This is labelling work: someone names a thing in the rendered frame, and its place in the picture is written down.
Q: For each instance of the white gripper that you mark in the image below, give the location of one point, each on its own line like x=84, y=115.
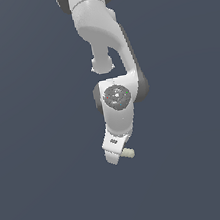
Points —
x=114, y=142

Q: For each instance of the small cream cylindrical object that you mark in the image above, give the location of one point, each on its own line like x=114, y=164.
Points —
x=128, y=153

